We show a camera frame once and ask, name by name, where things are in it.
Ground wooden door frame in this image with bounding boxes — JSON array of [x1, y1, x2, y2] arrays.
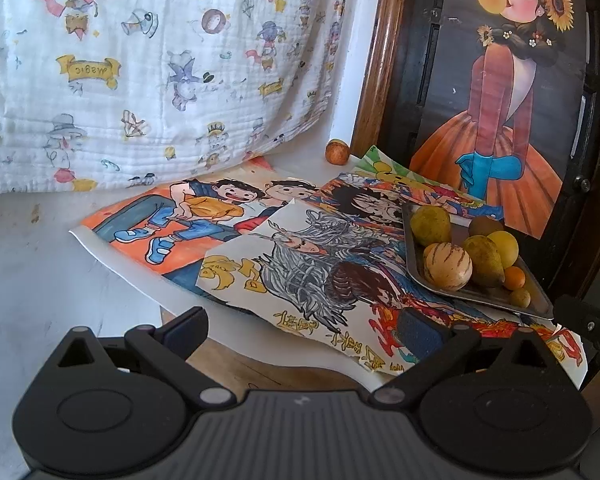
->
[[350, 0, 412, 163]]

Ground cartoon posters on table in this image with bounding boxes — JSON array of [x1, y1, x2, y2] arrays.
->
[[196, 198, 588, 392]]

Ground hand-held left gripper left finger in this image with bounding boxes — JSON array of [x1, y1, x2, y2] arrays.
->
[[40, 306, 236, 408]]

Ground brown kiwi with sticker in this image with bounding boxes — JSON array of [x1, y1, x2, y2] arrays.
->
[[468, 216, 504, 238]]

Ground large green pear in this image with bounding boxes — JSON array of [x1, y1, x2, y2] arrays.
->
[[411, 206, 452, 247]]

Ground cartoon boys drawing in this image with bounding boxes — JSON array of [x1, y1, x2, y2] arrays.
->
[[69, 157, 322, 306]]

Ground brownish green pear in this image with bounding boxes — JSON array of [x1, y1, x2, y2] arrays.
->
[[462, 236, 506, 288]]

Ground yellow round fruit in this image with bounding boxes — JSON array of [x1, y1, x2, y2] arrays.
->
[[485, 230, 520, 268]]

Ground printed blanket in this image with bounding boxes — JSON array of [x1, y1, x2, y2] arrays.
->
[[0, 0, 357, 199]]

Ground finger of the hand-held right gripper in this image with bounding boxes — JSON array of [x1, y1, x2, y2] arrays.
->
[[552, 294, 600, 343]]

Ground small red apple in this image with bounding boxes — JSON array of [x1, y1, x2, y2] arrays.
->
[[325, 139, 352, 166]]

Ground dark door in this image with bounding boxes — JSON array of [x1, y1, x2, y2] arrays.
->
[[380, 0, 600, 303]]

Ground yellow bear drawing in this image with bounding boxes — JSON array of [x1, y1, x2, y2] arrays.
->
[[355, 146, 486, 206]]

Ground wall poster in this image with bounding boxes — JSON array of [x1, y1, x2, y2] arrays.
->
[[409, 0, 588, 239]]

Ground small orange kumquat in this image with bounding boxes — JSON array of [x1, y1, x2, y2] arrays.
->
[[503, 266, 527, 291]]

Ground metal tray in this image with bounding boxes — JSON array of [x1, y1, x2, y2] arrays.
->
[[401, 202, 555, 321]]

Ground striped pepino melon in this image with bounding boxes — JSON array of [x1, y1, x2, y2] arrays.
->
[[422, 242, 473, 292]]

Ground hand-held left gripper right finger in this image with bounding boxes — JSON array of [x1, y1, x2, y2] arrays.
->
[[367, 306, 563, 408]]

